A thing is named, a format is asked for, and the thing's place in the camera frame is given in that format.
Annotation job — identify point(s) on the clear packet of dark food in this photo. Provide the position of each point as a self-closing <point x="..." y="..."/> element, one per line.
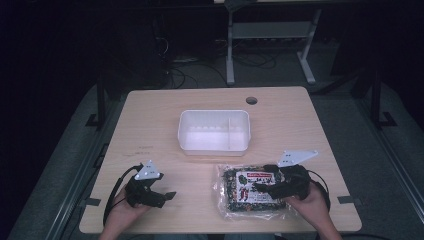
<point x="243" y="200"/>

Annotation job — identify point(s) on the person's right hand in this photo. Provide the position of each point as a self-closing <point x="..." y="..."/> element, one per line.
<point x="313" y="206"/>

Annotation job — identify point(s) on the white plastic container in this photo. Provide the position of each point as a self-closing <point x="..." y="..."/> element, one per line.
<point x="213" y="136"/>

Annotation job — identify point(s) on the black metal stand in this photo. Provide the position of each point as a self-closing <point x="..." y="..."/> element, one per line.
<point x="376" y="100"/>
<point x="101" y="103"/>

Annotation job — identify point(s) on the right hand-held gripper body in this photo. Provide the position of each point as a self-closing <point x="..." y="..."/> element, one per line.
<point x="295" y="181"/>

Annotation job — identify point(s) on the grey tape strip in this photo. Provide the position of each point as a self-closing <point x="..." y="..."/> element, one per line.
<point x="90" y="201"/>
<point x="348" y="200"/>

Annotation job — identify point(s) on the person's left hand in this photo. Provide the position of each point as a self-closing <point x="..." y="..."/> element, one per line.
<point x="121" y="215"/>

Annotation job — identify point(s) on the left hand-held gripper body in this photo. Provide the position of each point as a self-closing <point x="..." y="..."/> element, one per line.
<point x="146" y="171"/>

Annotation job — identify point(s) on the white metal desk frame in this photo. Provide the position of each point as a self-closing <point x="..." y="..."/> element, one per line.
<point x="271" y="30"/>

